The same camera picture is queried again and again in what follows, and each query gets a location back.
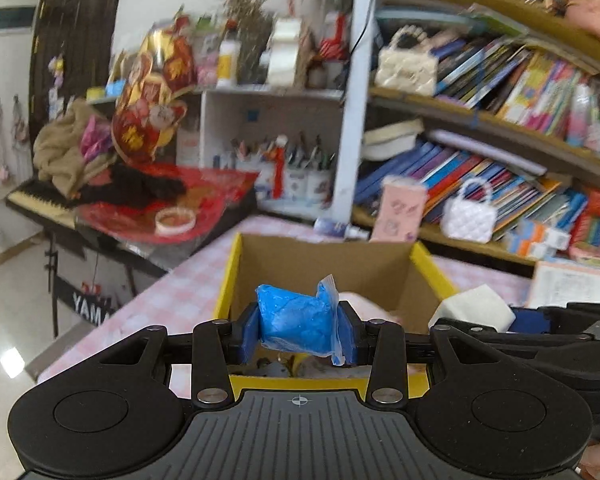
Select white upright post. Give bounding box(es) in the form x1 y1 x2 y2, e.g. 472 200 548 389
330 0 378 226

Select wide white tape roll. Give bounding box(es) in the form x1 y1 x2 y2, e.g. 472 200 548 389
266 17 303 88

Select white pen cup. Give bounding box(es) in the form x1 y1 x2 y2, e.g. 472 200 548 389
307 169 333 201
285 167 311 203

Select electric keyboard piano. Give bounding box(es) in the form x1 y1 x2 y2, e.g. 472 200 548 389
5 177 81 228

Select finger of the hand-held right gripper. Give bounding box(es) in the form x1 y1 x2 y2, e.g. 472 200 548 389
509 302 600 335
447 317 598 361

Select black cloth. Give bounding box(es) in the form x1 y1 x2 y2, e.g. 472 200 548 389
75 164 188 211

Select row of red books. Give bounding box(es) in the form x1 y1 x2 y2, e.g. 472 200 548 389
569 187 600 261

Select dried flower bunch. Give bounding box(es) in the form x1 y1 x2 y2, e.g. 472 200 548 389
205 0 276 83

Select blue white tube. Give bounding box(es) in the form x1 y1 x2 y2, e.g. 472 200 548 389
314 217 370 241

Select row of blue leaning books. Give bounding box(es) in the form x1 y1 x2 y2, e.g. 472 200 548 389
355 140 571 241

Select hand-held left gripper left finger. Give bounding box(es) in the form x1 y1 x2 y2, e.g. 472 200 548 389
99 304 262 408

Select clear bottle white cap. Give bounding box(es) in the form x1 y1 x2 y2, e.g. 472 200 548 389
567 82 593 147

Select white yellow bottle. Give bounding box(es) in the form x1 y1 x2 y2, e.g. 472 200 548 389
216 40 241 88

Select pink checkered tablecloth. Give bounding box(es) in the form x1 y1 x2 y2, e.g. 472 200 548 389
37 215 536 386

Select wooden bookshelf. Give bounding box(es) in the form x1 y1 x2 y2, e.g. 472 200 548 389
352 0 600 268

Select red figurine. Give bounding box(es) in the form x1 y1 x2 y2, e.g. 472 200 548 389
267 135 288 200

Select stack of thick white books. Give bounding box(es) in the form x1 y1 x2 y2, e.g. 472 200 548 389
362 117 426 162

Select green wall sign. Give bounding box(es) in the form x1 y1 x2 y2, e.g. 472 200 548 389
0 5 37 35

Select pink plastic bag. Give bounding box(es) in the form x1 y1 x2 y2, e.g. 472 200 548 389
79 115 116 163

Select white sponge block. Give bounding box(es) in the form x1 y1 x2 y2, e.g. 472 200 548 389
427 284 517 333

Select white quilted handbag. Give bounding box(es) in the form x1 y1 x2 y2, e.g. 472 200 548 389
440 177 498 245

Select pink cartoon box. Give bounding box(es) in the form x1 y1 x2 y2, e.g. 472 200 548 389
370 176 428 243

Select white shelf cabinet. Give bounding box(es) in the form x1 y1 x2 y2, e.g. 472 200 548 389
200 87 346 221

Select yellow cardboard box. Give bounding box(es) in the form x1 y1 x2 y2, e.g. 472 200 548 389
214 232 460 401

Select blue plastic packet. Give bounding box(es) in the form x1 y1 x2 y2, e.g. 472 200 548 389
256 274 347 366

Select black keyboard stand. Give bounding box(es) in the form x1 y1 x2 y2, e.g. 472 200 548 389
42 227 171 338

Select beige cloth pile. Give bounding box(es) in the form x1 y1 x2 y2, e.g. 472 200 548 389
32 99 118 198

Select blue orange boxes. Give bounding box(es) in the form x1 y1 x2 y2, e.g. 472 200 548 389
502 217 571 261

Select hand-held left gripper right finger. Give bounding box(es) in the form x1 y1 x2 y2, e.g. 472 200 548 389
336 301 503 407

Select red gold festive decoration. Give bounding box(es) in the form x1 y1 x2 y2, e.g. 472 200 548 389
111 15 197 166

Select row of colourful thin books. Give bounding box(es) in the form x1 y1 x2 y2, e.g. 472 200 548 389
435 35 600 151

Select white paper sheets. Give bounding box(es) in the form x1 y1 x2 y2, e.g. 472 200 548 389
525 260 600 308

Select red plastic sheet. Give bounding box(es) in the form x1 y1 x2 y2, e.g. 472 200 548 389
75 162 261 246

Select stack of flat books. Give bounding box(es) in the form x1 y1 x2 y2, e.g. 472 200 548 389
495 180 588 241

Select flat beige tape roll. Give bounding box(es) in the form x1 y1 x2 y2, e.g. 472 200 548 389
154 206 197 237

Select beige quilted handbag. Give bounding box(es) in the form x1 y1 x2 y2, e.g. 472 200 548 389
375 25 438 97

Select dark wooden door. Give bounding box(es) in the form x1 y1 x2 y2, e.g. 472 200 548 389
27 0 128 146

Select white rolled paper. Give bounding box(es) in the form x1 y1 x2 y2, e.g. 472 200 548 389
425 129 548 177

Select small pink box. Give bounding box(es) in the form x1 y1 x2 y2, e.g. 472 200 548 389
195 50 218 86

